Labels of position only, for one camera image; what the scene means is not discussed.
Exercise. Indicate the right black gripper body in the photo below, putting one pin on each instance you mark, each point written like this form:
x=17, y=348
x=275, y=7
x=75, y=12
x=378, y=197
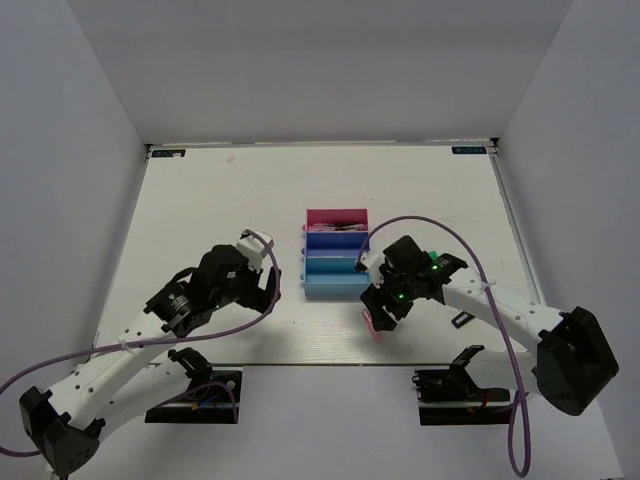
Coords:
x=396, y=293

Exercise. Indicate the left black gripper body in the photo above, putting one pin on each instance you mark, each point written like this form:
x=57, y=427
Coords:
x=247, y=292

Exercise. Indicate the pink eraser capsule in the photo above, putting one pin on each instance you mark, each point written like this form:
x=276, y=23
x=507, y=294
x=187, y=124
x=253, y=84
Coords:
x=375, y=335

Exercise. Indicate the blue pen refill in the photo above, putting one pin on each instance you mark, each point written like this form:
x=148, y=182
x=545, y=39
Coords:
x=339, y=228

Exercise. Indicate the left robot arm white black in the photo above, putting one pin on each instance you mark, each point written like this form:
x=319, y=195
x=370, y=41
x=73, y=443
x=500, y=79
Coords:
x=150, y=363

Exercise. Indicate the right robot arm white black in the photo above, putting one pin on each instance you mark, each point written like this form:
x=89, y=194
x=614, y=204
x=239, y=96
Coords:
x=566, y=358

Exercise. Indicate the orange highlighter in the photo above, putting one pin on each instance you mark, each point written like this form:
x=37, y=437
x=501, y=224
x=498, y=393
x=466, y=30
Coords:
x=461, y=319

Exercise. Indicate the light blue bin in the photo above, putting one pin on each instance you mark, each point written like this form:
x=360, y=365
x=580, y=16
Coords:
x=333, y=277

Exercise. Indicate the dark blue bin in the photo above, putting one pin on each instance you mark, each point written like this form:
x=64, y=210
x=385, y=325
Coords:
x=334, y=243

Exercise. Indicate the pink bin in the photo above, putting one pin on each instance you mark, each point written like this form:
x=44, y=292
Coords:
x=335, y=216

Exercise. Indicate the right corner label sticker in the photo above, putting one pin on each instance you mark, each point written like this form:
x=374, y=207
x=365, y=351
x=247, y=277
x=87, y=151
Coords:
x=469, y=150

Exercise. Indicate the corner label sticker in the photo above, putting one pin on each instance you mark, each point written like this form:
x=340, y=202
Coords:
x=168, y=153
x=469, y=150

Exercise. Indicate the left corner label sticker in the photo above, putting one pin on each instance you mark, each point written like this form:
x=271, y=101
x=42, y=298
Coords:
x=168, y=153

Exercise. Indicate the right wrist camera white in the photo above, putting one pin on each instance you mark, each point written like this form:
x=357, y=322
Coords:
x=369, y=262

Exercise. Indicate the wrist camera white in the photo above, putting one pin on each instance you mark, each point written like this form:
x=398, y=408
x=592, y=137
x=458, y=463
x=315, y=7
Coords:
x=254, y=248
x=369, y=262

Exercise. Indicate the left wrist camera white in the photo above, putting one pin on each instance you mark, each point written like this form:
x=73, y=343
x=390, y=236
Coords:
x=254, y=248

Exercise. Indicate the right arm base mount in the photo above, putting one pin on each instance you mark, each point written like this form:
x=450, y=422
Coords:
x=448, y=396

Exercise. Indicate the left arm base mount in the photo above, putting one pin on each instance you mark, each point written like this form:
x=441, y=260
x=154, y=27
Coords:
x=217, y=404

